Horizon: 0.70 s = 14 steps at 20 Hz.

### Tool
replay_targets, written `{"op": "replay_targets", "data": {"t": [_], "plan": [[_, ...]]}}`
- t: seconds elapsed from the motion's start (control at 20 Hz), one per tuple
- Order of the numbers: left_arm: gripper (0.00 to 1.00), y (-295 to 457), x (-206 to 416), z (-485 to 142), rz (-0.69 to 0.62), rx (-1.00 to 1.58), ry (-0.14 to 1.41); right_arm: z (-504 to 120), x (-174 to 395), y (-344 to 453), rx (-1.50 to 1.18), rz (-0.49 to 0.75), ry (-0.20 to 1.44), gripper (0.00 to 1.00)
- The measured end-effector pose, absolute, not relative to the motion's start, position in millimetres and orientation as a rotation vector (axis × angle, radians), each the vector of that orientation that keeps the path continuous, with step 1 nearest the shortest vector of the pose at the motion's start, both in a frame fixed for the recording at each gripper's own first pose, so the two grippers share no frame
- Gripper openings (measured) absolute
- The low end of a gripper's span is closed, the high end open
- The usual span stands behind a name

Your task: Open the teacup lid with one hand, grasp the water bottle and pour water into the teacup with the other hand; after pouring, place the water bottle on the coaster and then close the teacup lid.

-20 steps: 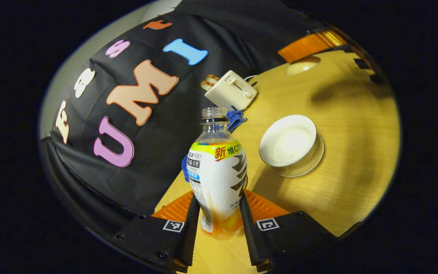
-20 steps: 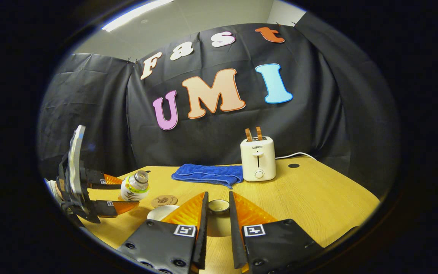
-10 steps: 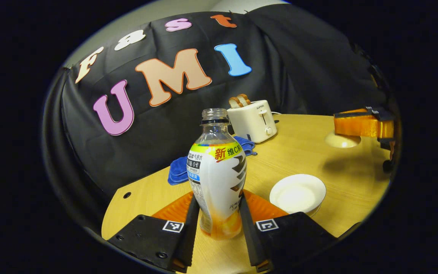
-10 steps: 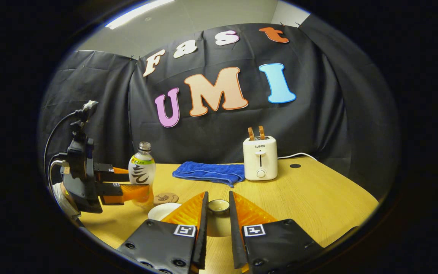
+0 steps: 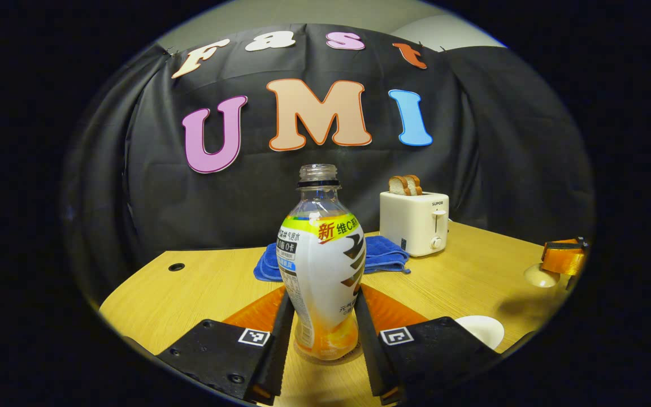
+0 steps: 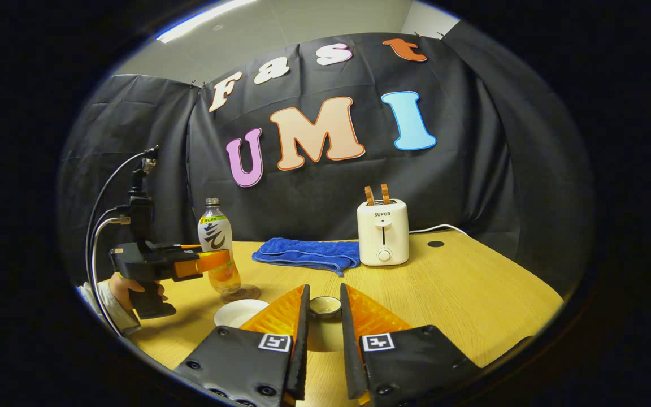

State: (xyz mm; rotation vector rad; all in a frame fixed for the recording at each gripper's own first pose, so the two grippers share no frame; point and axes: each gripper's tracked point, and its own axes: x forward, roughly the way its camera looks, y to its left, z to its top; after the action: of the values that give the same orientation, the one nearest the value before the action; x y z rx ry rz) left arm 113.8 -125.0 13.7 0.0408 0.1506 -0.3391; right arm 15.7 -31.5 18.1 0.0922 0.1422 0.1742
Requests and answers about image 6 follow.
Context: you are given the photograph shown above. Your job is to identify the clear water bottle orange drink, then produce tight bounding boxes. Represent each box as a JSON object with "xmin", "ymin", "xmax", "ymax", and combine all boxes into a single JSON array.
[{"xmin": 198, "ymin": 198, "xmax": 241, "ymax": 293}]

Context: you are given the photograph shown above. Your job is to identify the blue towel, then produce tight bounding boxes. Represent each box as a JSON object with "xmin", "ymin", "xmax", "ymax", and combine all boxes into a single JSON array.
[{"xmin": 252, "ymin": 237, "xmax": 361, "ymax": 276}]

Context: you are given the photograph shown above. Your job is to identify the round wooden coaster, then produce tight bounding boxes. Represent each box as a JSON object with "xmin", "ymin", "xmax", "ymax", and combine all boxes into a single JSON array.
[{"xmin": 221, "ymin": 284, "xmax": 261, "ymax": 303}]

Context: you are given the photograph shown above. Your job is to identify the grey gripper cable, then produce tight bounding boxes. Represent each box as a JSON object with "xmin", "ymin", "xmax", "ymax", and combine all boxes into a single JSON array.
[
  {"xmin": 91, "ymin": 215, "xmax": 131, "ymax": 337},
  {"xmin": 85, "ymin": 148, "xmax": 154, "ymax": 289}
]

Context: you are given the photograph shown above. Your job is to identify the white toaster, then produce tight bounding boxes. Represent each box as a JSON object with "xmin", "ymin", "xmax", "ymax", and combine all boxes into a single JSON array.
[{"xmin": 357, "ymin": 198, "xmax": 410, "ymax": 266}]

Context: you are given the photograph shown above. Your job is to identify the white power cable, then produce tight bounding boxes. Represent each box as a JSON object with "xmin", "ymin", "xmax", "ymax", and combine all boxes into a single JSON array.
[{"xmin": 409, "ymin": 224, "xmax": 470, "ymax": 237}]

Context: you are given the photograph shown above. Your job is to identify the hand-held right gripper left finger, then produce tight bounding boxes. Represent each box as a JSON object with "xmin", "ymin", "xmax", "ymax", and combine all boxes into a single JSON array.
[{"xmin": 173, "ymin": 284, "xmax": 310, "ymax": 407}]

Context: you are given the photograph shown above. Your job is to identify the cream teacup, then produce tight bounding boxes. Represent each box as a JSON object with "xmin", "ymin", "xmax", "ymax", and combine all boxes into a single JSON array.
[{"xmin": 214, "ymin": 299, "xmax": 270, "ymax": 328}]

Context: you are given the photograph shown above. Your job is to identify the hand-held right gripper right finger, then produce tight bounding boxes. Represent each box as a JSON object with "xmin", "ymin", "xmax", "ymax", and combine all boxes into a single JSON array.
[{"xmin": 339, "ymin": 284, "xmax": 481, "ymax": 407}]

